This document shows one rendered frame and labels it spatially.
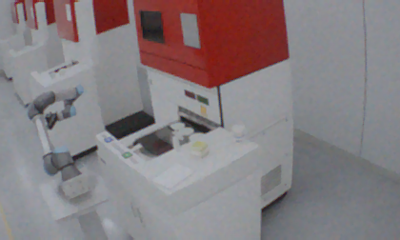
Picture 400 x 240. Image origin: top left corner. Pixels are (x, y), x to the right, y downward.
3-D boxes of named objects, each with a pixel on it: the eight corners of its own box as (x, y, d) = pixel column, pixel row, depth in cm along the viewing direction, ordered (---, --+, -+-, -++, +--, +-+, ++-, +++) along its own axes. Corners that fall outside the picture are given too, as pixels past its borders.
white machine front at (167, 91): (155, 110, 320) (148, 61, 302) (226, 146, 260) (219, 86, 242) (152, 110, 319) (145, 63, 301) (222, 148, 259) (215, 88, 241)
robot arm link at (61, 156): (65, 163, 221) (57, 143, 223) (55, 171, 226) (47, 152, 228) (77, 161, 231) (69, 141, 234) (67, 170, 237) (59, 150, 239)
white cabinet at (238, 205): (183, 204, 341) (167, 118, 305) (260, 254, 270) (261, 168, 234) (122, 233, 309) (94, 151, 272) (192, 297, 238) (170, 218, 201)
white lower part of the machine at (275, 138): (230, 163, 392) (222, 82, 355) (291, 194, 331) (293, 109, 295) (170, 194, 356) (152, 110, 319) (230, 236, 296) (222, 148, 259)
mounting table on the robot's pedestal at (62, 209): (62, 236, 207) (54, 220, 202) (45, 201, 242) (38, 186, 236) (122, 212, 228) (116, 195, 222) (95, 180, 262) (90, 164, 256)
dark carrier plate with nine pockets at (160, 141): (179, 120, 282) (179, 119, 282) (211, 137, 257) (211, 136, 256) (136, 139, 265) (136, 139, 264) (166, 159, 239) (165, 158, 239)
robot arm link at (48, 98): (40, 88, 232) (81, 81, 277) (32, 97, 236) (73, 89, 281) (46, 103, 231) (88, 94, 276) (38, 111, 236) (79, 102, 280)
